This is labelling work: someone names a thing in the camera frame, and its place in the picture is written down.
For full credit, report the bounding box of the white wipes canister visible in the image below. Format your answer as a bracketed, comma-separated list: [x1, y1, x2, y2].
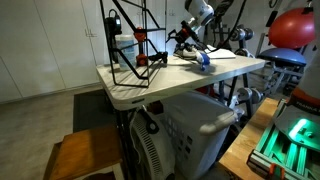
[115, 35, 136, 70]

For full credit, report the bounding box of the dark floor mat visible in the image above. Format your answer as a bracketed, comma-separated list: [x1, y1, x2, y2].
[73, 89, 116, 132]

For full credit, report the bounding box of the white folding table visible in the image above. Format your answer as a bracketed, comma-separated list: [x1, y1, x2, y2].
[96, 56, 265, 111]

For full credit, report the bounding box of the chrome dumbbell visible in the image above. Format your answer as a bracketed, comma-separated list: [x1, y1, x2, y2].
[230, 27, 254, 41]
[235, 87, 263, 104]

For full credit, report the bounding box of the orange black bar clamp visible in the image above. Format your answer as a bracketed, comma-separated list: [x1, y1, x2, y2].
[134, 31, 147, 67]

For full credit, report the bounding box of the blue balance trainer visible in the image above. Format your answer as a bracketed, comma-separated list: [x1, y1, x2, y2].
[258, 48, 306, 66]

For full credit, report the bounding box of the grey sneaker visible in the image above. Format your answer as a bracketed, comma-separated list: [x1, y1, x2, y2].
[173, 43, 199, 60]

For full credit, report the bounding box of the wooden stool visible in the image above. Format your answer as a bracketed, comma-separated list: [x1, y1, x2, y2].
[43, 125, 127, 180]

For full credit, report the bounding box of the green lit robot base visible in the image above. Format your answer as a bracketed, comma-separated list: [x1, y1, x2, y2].
[247, 99, 320, 180]

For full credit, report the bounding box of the red exercise ball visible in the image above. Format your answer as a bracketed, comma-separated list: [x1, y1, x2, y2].
[268, 8, 315, 49]

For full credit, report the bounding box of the black glove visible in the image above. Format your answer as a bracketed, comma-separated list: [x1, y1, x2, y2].
[148, 51, 168, 63]

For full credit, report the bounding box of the black wire rack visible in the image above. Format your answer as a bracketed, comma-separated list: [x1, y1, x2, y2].
[99, 0, 168, 88]

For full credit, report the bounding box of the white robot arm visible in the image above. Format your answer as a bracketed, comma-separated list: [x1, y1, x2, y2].
[167, 0, 234, 44]

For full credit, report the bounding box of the white notebook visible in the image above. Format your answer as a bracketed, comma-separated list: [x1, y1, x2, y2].
[205, 48, 236, 59]

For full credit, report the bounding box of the white round floor fan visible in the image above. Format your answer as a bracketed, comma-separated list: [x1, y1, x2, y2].
[130, 109, 175, 180]

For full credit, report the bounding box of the wooden workbench top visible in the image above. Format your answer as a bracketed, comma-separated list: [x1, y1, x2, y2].
[218, 98, 278, 180]

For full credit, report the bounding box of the white laundry basket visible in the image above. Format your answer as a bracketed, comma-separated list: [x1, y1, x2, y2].
[161, 91, 238, 180]

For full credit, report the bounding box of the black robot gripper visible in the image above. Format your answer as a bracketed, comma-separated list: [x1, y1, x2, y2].
[166, 21, 199, 43]

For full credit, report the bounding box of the upper chrome dumbbell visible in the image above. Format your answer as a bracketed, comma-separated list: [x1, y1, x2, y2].
[230, 27, 254, 41]

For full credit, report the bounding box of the black handheld device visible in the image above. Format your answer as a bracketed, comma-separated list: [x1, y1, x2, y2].
[104, 9, 122, 48]

